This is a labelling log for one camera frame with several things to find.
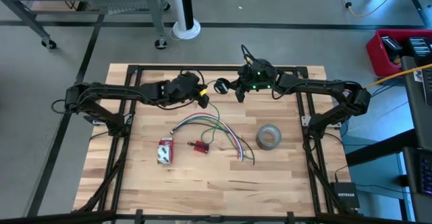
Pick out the white pole with black stripe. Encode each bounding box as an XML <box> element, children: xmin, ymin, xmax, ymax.
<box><xmin>168</xmin><ymin>0</ymin><xmax>202</xmax><ymax>40</ymax></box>

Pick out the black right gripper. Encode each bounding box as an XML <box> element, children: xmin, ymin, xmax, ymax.
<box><xmin>226</xmin><ymin>57</ymin><xmax>279</xmax><ymax>104</ymax></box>

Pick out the red dispenser with white tape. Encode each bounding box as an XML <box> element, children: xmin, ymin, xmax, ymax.
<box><xmin>157</xmin><ymin>137</ymin><xmax>175</xmax><ymax>165</ymax></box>

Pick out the black wire spool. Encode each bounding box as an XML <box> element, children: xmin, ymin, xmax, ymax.
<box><xmin>213</xmin><ymin>78</ymin><xmax>231</xmax><ymax>95</ymax></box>

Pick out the red ribbed block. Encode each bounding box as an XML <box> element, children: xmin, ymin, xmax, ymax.
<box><xmin>193</xmin><ymin>140</ymin><xmax>211</xmax><ymax>155</ymax></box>

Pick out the blue cable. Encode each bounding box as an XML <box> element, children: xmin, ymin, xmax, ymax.
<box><xmin>173</xmin><ymin>114</ymin><xmax>244</xmax><ymax>161</ymax></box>

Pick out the black Netgear network switch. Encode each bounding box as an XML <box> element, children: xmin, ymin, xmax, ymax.
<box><xmin>329</xmin><ymin>181</ymin><xmax>360</xmax><ymax>210</ymax></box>

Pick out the bundle of coloured cables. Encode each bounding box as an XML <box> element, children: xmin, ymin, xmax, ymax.
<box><xmin>173</xmin><ymin>113</ymin><xmax>244</xmax><ymax>161</ymax></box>

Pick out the yellow hanging cord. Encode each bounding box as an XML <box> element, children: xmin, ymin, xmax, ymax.
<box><xmin>364</xmin><ymin>63</ymin><xmax>432</xmax><ymax>90</ymax></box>

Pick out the black handheld device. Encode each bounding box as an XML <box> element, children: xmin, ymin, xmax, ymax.
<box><xmin>381</xmin><ymin>36</ymin><xmax>403</xmax><ymax>55</ymax></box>
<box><xmin>406</xmin><ymin>36</ymin><xmax>432</xmax><ymax>58</ymax></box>

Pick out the red cable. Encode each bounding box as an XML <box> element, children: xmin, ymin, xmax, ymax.
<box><xmin>175</xmin><ymin>112</ymin><xmax>244</xmax><ymax>161</ymax></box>

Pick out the grey duct tape roll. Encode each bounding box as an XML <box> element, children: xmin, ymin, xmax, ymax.
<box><xmin>255</xmin><ymin>124</ymin><xmax>283</xmax><ymax>150</ymax></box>

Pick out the backlit keyboard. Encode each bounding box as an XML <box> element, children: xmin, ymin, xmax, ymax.
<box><xmin>418</xmin><ymin>148</ymin><xmax>432</xmax><ymax>196</ymax></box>

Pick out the dark grey desk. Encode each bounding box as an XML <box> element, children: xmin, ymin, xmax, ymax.
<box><xmin>346</xmin><ymin>55</ymin><xmax>432</xmax><ymax>224</ymax></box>

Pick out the red plastic bin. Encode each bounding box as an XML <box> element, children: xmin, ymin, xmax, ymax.
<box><xmin>366</xmin><ymin>28</ymin><xmax>432</xmax><ymax>78</ymax></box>

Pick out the black aluminium table frame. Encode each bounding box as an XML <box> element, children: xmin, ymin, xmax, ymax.
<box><xmin>0</xmin><ymin>64</ymin><xmax>432</xmax><ymax>224</ymax></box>

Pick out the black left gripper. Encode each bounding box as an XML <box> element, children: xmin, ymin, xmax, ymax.
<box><xmin>163</xmin><ymin>71</ymin><xmax>211</xmax><ymax>110</ymax></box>

